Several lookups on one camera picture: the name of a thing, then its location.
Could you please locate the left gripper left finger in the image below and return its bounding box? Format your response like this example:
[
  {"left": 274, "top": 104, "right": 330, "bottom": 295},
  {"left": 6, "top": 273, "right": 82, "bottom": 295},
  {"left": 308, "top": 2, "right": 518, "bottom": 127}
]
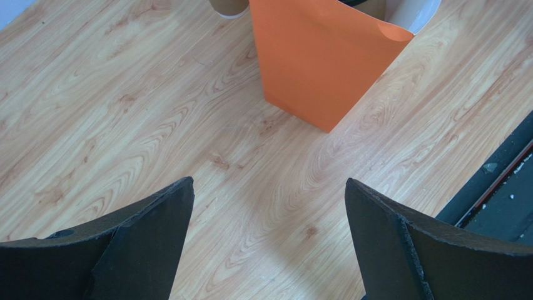
[{"left": 1, "top": 177, "right": 195, "bottom": 299}]

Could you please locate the orange paper bag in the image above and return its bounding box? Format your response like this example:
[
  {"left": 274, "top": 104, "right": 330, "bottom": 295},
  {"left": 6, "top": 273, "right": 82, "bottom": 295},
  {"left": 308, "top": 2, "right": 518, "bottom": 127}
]
[{"left": 250, "top": 0, "right": 440, "bottom": 133}]

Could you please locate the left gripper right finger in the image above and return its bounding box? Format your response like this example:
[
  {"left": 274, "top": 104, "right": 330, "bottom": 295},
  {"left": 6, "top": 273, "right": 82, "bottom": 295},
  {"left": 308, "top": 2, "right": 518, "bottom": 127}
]
[{"left": 345, "top": 178, "right": 532, "bottom": 299}]

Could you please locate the paper cup stack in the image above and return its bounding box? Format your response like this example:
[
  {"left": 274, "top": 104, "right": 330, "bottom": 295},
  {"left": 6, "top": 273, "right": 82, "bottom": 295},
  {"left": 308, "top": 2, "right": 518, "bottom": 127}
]
[{"left": 209, "top": 0, "right": 249, "bottom": 19}]

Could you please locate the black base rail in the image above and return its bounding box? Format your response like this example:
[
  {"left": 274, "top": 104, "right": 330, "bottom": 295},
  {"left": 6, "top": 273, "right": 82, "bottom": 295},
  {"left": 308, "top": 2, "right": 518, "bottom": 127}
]
[{"left": 436, "top": 114, "right": 532, "bottom": 245}]

